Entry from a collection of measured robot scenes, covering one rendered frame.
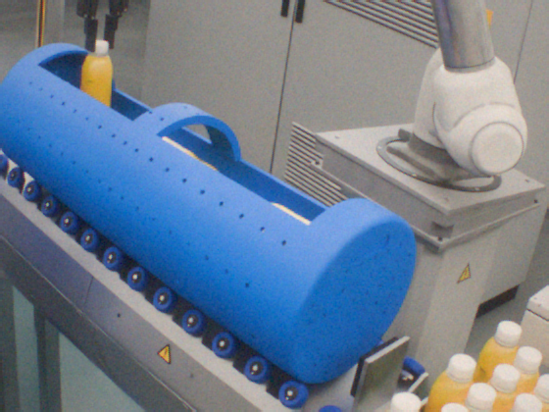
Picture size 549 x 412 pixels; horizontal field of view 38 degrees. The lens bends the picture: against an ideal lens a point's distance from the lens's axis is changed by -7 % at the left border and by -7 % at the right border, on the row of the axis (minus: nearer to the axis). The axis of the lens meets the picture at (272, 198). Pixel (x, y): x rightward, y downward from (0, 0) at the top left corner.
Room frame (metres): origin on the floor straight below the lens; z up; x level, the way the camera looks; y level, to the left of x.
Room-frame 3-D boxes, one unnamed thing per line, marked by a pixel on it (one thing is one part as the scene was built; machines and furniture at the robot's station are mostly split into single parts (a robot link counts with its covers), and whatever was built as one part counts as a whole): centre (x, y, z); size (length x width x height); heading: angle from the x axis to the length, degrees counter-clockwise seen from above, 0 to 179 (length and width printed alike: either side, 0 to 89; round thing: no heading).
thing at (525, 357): (0.99, -0.42, 1.07); 0.04 x 0.04 x 0.02
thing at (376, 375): (1.01, -0.19, 0.99); 0.10 x 0.02 x 0.12; 139
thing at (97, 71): (1.60, 0.39, 1.15); 0.07 x 0.07 x 0.17
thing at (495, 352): (1.05, -0.39, 0.98); 0.07 x 0.07 x 0.17
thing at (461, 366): (0.95, -0.30, 1.07); 0.04 x 0.04 x 0.02
